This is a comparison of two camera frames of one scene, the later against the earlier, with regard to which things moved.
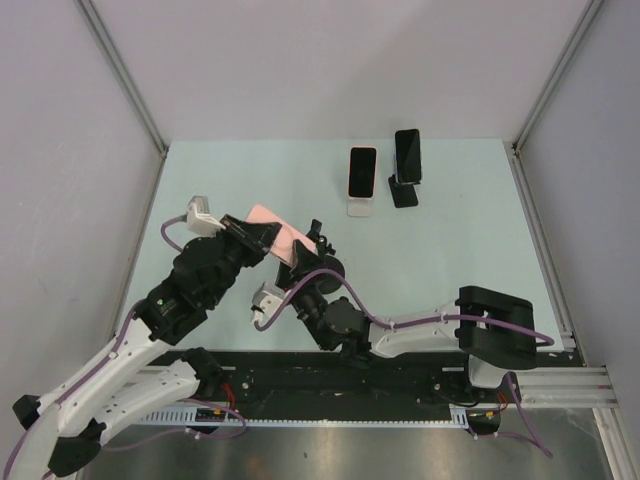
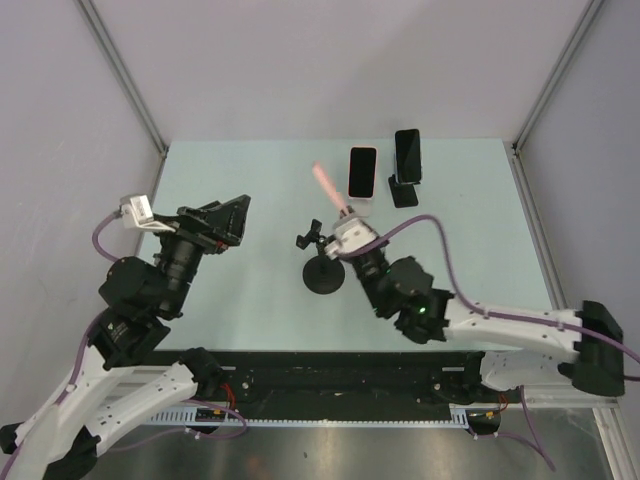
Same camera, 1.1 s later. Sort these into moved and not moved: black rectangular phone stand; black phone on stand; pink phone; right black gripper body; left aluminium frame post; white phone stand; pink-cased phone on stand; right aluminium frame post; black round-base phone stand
Moved: pink phone; right black gripper body
Not moved: right aluminium frame post; white phone stand; pink-cased phone on stand; left aluminium frame post; black rectangular phone stand; black phone on stand; black round-base phone stand
